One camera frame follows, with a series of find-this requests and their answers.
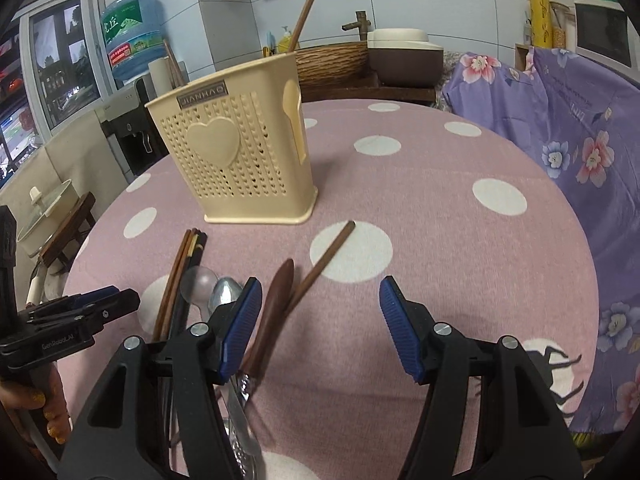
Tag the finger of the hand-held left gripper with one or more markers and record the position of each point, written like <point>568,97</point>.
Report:
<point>92,296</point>
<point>115,307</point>

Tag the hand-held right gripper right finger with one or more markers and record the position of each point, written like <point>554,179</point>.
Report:
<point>400,330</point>

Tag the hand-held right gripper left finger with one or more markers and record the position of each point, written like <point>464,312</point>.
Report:
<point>242,330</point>

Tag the metal spoon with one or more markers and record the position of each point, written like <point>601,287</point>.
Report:
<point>225,292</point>

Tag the brown wooden spoon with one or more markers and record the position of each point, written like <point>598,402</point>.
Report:
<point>275,300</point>

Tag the brown wooden chopstick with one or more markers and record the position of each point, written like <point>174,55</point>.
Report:
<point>179,280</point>
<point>172,280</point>
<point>325,265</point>
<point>306,10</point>

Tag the clear plastic spoon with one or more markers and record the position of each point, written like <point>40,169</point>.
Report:
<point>197,282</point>

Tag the black chopstick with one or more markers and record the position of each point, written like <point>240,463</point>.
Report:
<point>192,270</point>

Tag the silver metal cutlery piece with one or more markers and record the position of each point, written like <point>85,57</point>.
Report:
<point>245,435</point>

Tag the beige plastic utensil holder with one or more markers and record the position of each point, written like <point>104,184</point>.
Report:
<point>225,160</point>

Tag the person's left hand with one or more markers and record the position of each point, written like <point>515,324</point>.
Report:
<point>54,400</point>

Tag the wooden stool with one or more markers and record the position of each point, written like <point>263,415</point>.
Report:
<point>70,232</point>

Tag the white pot with lid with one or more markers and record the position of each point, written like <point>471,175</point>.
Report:
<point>45,215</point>

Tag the pink polka-dot tablecloth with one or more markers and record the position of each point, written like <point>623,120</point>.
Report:
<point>410,185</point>

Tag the water dispenser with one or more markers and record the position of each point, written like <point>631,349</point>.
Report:
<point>125,125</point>

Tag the white paper roll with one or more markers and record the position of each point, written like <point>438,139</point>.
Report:
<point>162,72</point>

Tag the window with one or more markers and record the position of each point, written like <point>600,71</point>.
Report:
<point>65,60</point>

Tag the blue water bottle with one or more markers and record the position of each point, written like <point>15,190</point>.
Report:
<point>132,35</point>

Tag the purple floral cloth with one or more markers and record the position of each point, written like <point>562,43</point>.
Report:
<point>575,125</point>

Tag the woven basket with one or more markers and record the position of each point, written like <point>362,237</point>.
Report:
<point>335,62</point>

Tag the yellow dish soap bottle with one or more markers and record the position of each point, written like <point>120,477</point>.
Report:
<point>285,42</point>

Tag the brass faucet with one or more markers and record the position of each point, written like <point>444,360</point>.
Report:
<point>360,22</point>

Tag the yellow roll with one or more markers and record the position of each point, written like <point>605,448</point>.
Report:
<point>539,10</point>

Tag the white microwave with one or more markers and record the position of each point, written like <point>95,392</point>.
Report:
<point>602,35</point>

